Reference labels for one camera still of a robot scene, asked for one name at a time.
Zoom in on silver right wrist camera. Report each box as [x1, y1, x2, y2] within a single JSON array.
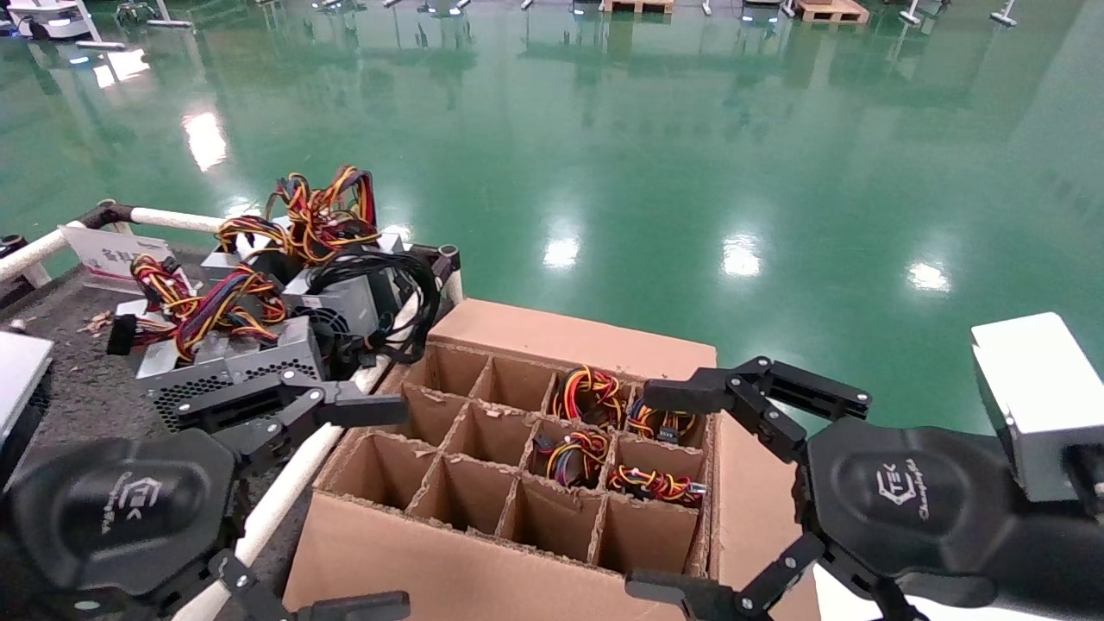
[[970, 312, 1104, 503]]

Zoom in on white label sign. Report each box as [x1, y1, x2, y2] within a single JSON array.
[[59, 224, 178, 281]]

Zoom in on silver power supply coloured wires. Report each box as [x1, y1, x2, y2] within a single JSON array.
[[108, 254, 195, 354], [532, 429, 612, 490], [550, 365, 629, 430], [200, 216, 298, 281], [608, 464, 708, 507], [266, 166, 406, 264], [627, 405, 698, 442]]

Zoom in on silver power supply fan grille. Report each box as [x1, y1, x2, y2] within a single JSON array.
[[136, 263, 327, 432]]

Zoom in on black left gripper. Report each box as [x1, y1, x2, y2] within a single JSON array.
[[0, 369, 412, 621]]

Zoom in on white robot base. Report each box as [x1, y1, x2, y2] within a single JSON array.
[[4, 0, 96, 40]]

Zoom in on silver power supply black cables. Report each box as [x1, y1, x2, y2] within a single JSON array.
[[285, 250, 445, 372]]

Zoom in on short white rail pipe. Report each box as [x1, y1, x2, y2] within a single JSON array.
[[129, 207, 227, 234], [0, 226, 87, 285]]

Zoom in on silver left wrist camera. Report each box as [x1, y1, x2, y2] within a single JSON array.
[[0, 332, 54, 449]]

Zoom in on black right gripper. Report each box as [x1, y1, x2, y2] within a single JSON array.
[[624, 356, 1104, 621]]

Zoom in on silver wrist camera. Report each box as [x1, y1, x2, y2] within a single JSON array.
[[0, 332, 54, 449], [970, 312, 1104, 503]]

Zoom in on brown cardboard box with dividers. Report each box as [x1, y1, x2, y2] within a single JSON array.
[[283, 298, 820, 621]]

